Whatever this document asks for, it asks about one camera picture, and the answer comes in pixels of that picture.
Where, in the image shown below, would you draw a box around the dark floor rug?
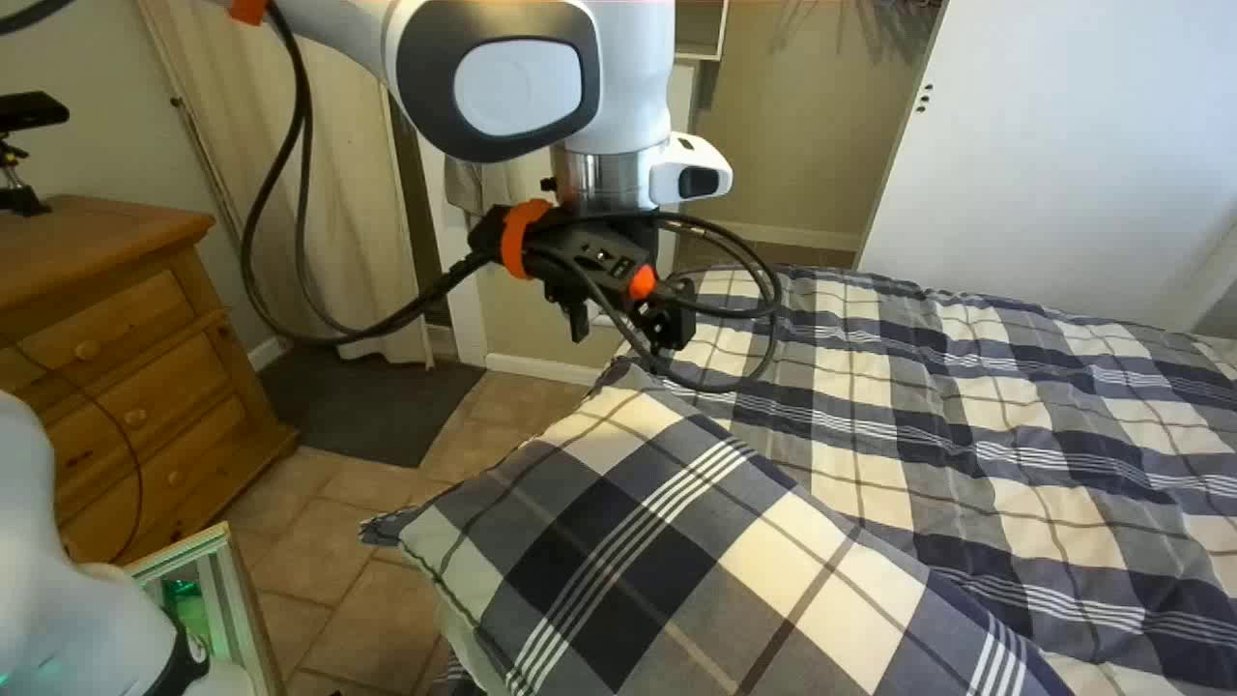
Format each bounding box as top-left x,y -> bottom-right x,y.
254,342 -> 492,472

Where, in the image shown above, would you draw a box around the aluminium robot base platform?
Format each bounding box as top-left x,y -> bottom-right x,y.
125,518 -> 285,696

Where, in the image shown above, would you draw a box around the checked duvet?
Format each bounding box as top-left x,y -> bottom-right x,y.
604,263 -> 1237,696

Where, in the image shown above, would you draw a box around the beige curtain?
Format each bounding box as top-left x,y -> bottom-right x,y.
133,0 -> 438,373

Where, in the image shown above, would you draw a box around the white closet door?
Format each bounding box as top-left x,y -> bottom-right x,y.
854,0 -> 1237,334

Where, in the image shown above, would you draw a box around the wooden dresser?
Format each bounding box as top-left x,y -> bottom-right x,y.
0,191 -> 303,570

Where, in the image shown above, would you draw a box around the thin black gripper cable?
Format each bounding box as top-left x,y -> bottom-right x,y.
563,209 -> 787,397

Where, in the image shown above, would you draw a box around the black camera on stand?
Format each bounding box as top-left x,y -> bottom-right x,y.
0,89 -> 75,222

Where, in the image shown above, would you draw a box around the black gripper orange accents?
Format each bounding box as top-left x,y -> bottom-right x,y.
527,207 -> 700,361

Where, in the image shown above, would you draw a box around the white door frame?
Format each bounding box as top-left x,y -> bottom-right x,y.
415,129 -> 496,373

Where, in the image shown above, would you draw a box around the large checked pillow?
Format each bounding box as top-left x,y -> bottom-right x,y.
365,373 -> 1077,696

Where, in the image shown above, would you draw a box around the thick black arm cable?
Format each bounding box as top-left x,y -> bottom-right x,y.
236,0 -> 534,350

